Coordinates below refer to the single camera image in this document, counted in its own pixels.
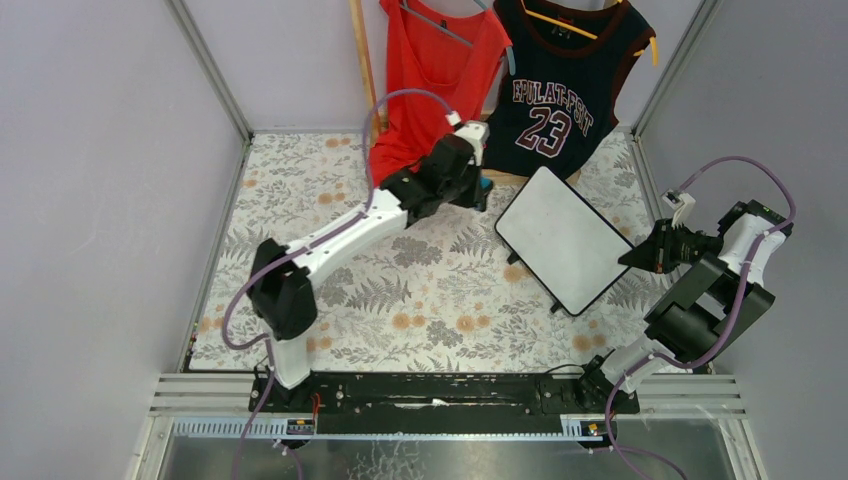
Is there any white whiteboard black frame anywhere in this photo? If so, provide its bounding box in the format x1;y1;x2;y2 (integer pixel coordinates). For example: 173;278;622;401
494;167;634;316

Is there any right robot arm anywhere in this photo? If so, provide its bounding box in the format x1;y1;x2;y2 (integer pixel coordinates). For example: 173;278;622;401
574;200;794;412

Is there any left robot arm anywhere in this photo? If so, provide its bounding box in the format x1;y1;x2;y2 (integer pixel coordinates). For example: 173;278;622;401
246;122;488;389

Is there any wooden clothes rack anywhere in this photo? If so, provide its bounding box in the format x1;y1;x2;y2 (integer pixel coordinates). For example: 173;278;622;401
349;0;584;187

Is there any red tank top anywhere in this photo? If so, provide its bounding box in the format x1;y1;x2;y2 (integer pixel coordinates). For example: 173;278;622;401
369;1;511;185

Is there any floral table mat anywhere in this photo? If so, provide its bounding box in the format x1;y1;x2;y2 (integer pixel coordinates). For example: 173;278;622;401
185;133;669;372

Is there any navy basketball jersey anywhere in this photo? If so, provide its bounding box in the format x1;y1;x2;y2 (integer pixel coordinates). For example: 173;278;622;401
483;1;656;179

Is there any grey clothes hanger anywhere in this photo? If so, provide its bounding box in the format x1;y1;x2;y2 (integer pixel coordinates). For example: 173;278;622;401
399;0;517;76

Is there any yellow clothes hanger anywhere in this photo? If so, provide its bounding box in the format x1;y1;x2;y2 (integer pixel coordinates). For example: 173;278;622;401
519;0;661;68

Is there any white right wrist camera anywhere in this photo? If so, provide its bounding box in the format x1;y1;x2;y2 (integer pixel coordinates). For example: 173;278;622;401
662;189;696;228

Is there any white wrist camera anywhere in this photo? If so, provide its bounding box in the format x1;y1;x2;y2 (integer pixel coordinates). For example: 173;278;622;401
662;189;696;228
445;111;489;167

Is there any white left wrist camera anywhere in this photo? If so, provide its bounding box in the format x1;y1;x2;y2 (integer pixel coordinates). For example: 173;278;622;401
445;111;489;167

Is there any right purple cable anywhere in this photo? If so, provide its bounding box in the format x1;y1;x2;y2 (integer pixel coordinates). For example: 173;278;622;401
604;156;798;480

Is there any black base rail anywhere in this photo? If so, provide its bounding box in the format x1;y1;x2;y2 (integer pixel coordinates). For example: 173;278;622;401
248;371;640;435

